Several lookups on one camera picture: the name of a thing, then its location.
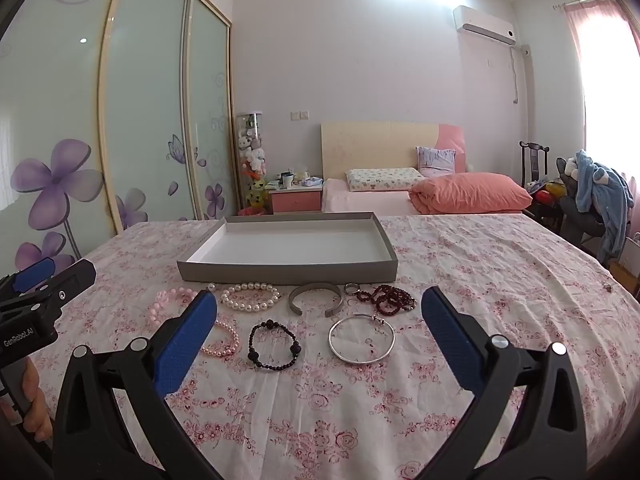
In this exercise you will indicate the colourful toys pile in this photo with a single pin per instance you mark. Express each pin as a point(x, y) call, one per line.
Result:
point(547, 192)

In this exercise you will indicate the thin silver bangle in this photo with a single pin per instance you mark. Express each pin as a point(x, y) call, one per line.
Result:
point(331, 338)

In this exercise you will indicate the coral pink pillow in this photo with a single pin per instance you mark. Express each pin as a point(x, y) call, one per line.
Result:
point(470, 192)

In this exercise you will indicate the pink nightstand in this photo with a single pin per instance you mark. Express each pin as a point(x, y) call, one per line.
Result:
point(295, 200)

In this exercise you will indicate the person's left hand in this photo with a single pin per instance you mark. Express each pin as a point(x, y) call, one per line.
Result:
point(37, 400)

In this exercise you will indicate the beige and pink headboard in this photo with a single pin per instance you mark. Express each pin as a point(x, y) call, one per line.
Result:
point(375, 145)

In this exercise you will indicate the white air conditioner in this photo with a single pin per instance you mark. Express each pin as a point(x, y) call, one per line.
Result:
point(482, 22)

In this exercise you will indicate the grey cardboard tray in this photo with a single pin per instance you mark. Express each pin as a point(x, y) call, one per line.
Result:
point(300, 245)

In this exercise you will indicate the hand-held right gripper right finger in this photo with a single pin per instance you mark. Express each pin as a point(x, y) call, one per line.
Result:
point(450, 330)

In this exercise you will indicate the white mug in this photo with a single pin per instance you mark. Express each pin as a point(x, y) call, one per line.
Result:
point(287, 181)

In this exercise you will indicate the pink curtain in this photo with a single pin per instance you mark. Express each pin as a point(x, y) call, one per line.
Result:
point(580, 35)

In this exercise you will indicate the glass case of plush toys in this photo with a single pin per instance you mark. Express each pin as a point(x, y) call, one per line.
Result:
point(250, 160)

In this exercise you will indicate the dark wooden chair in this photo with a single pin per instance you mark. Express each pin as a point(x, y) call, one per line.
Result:
point(532, 160)

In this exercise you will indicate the lilac pillow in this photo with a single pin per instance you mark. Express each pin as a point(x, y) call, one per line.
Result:
point(435, 160)

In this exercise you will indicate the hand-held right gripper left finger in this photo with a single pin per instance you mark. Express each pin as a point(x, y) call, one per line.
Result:
point(187, 330)

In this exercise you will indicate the grey metal cuff bangle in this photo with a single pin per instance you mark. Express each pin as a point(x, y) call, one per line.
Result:
point(292, 300)

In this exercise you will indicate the white wall switch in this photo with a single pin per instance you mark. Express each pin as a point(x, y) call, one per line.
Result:
point(300, 115)

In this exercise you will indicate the white patterned pillow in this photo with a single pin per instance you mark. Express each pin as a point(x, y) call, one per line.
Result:
point(385, 180)

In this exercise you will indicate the sliding door wardrobe with flowers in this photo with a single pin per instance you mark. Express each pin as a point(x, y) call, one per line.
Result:
point(140, 85)

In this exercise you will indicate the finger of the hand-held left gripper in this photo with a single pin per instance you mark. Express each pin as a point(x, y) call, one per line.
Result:
point(32, 269)
point(70, 282)

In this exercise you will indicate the blue plush garment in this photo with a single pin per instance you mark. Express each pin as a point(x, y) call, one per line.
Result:
point(600, 190)

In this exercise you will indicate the pink floral tablecloth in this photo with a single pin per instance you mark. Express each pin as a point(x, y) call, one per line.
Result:
point(500, 285)

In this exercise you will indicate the bed with pink sheet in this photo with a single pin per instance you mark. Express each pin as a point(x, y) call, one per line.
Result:
point(340, 197)

